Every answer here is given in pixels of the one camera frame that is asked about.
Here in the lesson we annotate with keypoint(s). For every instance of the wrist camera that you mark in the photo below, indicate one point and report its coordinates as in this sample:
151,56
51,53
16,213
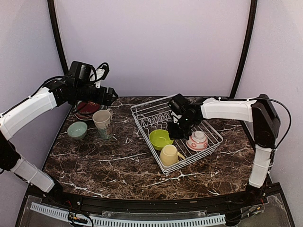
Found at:
175,117
101,74

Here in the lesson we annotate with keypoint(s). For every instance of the pink and white cup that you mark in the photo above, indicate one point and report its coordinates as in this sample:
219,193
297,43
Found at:
198,141

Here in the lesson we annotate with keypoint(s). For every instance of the white wire dish rack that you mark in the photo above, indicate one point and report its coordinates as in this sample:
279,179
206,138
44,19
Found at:
155,115

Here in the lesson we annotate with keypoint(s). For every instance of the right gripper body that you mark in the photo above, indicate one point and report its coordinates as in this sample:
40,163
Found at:
182,127

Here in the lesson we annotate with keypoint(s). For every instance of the white slotted cable duct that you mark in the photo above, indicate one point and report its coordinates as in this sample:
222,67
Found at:
123,219

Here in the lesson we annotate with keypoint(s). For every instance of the light teal bowl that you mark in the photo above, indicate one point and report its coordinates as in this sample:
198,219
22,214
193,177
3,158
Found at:
77,130

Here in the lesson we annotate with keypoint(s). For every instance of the right black frame post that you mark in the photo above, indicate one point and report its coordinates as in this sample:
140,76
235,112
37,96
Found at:
245,48

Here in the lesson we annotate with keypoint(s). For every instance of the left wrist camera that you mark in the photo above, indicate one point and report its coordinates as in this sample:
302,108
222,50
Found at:
101,74

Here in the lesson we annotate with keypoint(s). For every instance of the teal patterned mug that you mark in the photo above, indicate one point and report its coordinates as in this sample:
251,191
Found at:
102,120

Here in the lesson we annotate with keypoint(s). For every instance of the yellow mug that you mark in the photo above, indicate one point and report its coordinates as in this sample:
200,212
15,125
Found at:
169,155

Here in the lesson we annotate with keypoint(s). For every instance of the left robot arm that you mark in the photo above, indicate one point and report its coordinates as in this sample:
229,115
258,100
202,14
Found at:
82,82

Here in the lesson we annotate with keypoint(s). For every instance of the black front rail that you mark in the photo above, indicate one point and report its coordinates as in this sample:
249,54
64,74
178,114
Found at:
232,205

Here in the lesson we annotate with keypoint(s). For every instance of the lime green bowl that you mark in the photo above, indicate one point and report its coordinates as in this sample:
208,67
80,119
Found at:
160,138

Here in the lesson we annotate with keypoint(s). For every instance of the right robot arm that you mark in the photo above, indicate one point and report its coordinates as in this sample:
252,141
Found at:
259,111

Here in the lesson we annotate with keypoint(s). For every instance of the dark red floral bowl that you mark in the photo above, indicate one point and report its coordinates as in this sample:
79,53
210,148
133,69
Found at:
87,108

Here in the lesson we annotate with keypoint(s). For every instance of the left black frame post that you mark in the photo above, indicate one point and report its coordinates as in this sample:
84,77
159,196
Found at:
56,35

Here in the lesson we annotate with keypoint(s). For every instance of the black frame post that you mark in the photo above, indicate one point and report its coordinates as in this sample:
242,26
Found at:
245,48
56,35

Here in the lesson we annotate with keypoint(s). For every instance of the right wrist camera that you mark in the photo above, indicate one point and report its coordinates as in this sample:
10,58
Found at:
175,117

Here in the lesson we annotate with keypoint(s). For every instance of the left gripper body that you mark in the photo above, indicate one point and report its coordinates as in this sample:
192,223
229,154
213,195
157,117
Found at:
101,97

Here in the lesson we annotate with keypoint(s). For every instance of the light teal plate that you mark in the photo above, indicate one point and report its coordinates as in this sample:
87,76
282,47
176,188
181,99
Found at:
85,111

